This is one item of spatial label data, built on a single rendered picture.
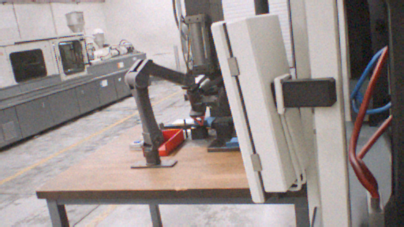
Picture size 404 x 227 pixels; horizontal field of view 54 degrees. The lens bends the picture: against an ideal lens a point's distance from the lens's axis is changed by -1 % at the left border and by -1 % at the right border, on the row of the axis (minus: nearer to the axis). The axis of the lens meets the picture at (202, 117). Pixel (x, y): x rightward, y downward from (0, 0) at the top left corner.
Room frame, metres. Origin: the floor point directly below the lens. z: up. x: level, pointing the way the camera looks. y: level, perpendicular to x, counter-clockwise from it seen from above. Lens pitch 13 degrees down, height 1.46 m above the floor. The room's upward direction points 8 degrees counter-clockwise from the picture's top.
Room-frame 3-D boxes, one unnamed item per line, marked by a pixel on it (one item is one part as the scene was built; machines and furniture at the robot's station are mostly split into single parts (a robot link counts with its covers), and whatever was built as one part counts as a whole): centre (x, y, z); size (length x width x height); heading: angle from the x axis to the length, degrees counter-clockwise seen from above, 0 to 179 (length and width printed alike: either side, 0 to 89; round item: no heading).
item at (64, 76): (7.99, 2.33, 1.21); 0.86 x 0.10 x 0.79; 158
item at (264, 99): (0.83, -0.17, 1.27); 0.23 x 0.18 x 0.38; 68
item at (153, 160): (1.67, 0.24, 0.94); 0.20 x 0.07 x 0.08; 72
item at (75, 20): (9.87, 2.24, 1.60); 2.54 x 0.84 x 1.26; 158
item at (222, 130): (2.00, -0.04, 0.94); 0.20 x 0.10 x 0.07; 72
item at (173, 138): (1.90, 0.20, 0.93); 0.25 x 0.12 x 0.06; 162
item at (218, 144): (1.79, -0.10, 0.91); 0.17 x 0.16 x 0.02; 72
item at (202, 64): (2.00, -0.03, 1.37); 0.11 x 0.09 x 0.30; 72
